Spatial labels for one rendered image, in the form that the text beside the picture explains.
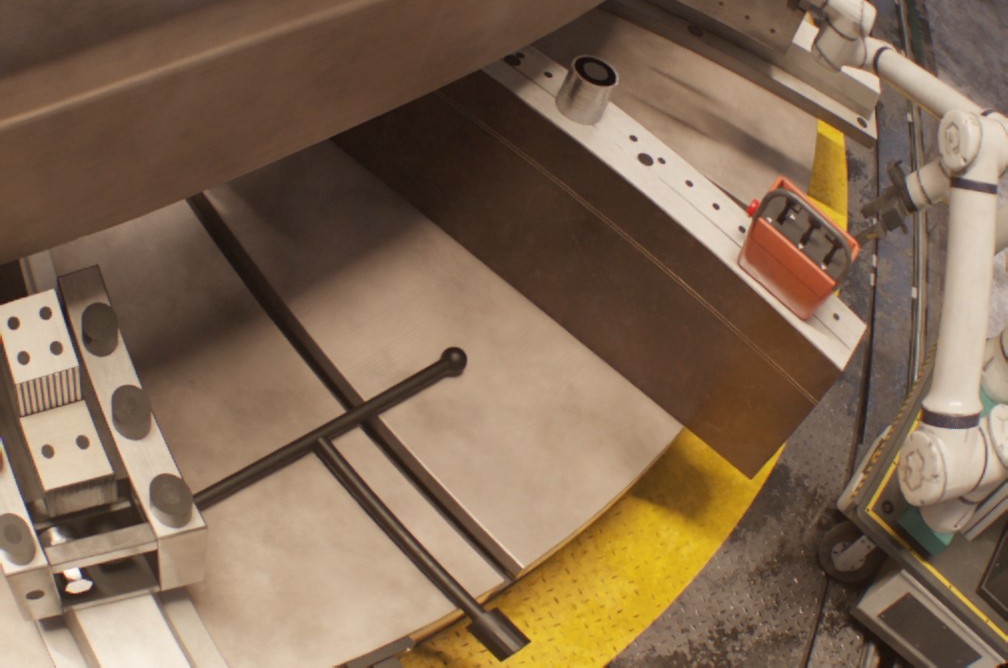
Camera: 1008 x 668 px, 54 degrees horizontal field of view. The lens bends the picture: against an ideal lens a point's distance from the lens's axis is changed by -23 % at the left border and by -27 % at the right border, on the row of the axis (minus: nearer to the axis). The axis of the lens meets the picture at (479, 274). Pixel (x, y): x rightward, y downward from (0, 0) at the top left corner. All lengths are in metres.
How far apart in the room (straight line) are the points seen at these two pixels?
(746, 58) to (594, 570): 1.35
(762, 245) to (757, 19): 1.07
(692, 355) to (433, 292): 0.47
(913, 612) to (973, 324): 0.78
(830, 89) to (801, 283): 1.24
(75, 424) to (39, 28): 0.51
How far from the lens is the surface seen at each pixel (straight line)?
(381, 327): 2.16
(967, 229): 2.02
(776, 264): 1.94
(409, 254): 2.27
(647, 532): 2.48
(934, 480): 2.04
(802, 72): 3.08
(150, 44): 1.36
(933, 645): 2.59
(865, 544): 2.51
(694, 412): 2.21
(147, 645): 1.64
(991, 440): 2.16
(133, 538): 1.48
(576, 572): 2.38
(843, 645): 2.62
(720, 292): 2.02
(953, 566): 2.49
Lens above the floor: 2.03
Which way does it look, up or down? 49 degrees down
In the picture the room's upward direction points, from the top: 25 degrees clockwise
